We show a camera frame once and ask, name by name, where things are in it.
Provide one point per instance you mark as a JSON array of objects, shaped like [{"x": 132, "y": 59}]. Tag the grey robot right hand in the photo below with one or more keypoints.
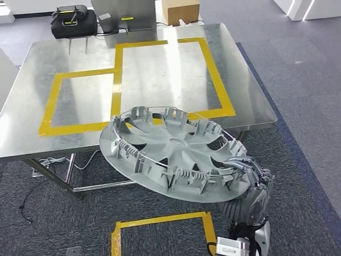
[{"x": 258, "y": 198}]

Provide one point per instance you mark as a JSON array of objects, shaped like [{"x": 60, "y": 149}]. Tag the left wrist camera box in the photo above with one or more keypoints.
[{"x": 73, "y": 251}]

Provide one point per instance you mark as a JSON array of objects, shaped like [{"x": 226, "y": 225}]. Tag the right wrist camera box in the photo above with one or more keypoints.
[{"x": 231, "y": 249}]

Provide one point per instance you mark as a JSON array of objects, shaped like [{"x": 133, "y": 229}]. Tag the brown cardboard box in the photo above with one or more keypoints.
[{"x": 181, "y": 12}]

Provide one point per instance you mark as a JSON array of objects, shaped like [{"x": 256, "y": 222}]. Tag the yellow floor tape outline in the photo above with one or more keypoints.
[{"x": 160, "y": 218}]

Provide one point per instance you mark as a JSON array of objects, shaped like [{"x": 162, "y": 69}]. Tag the pale grey panel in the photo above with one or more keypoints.
[{"x": 7, "y": 77}]

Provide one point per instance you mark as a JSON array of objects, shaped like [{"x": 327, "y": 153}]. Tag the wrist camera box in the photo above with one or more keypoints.
[
  {"x": 73, "y": 251},
  {"x": 231, "y": 249}
]

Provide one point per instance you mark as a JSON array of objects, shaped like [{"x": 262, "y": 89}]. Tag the grey laptop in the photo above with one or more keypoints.
[{"x": 125, "y": 9}]

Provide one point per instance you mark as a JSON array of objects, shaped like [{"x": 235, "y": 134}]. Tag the grey plastic wheel cover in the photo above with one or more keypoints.
[{"x": 181, "y": 148}]

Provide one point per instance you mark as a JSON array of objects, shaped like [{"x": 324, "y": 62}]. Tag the stainless steel workbench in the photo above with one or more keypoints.
[{"x": 165, "y": 77}]

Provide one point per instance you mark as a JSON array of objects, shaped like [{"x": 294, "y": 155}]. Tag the black bag yellow trim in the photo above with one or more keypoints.
[{"x": 75, "y": 31}]

